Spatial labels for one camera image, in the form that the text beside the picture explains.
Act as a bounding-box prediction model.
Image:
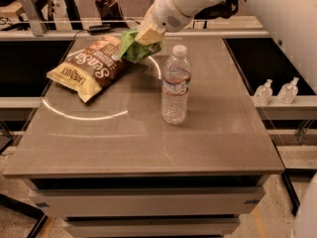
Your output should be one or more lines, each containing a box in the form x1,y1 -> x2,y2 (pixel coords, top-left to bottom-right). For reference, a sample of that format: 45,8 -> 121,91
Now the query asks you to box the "right clear sanitizer bottle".
277,77 -> 299,104

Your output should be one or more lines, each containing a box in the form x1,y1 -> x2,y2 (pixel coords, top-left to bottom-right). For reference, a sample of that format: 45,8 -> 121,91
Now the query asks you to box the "upper white drawer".
30,186 -> 264,217

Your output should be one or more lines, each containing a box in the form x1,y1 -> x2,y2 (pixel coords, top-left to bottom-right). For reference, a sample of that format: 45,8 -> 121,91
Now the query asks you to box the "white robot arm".
136,0 -> 317,91

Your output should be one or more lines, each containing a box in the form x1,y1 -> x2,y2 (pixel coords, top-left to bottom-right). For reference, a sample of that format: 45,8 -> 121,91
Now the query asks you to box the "left clear sanitizer bottle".
254,79 -> 272,106

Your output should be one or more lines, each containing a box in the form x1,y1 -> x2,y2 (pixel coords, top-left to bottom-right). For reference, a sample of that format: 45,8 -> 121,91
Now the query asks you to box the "green rice chip bag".
119,29 -> 161,63

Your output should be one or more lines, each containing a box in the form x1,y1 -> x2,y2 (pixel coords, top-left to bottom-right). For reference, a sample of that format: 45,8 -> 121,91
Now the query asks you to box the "white drawer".
63,218 -> 240,238
30,186 -> 264,217

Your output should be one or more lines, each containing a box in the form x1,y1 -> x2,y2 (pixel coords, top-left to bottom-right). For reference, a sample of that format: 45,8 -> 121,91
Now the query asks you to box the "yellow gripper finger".
135,6 -> 165,46

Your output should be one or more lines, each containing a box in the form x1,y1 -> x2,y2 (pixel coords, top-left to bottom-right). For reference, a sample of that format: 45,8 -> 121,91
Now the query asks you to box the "clear sanitizer bottle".
277,77 -> 299,104
254,79 -> 272,106

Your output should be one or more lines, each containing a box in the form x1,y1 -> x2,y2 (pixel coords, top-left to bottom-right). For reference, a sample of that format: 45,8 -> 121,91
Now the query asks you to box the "lower white drawer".
63,218 -> 240,238

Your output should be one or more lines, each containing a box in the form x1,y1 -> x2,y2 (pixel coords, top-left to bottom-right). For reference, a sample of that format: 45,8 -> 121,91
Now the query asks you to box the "brown chip bag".
47,35 -> 125,103

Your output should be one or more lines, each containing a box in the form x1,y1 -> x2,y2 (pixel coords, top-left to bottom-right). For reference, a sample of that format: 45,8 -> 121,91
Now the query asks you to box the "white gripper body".
152,0 -> 195,32

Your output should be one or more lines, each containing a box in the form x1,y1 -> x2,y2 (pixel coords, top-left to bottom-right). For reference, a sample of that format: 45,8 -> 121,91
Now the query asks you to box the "left metal bracket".
20,0 -> 47,37

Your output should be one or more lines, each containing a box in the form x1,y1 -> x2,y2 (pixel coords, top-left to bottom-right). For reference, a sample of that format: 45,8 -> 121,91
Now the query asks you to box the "black power adapter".
88,24 -> 111,35

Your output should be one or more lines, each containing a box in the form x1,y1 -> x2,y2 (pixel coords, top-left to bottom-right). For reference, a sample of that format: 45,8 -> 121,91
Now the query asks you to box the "clear plastic water bottle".
161,45 -> 191,125

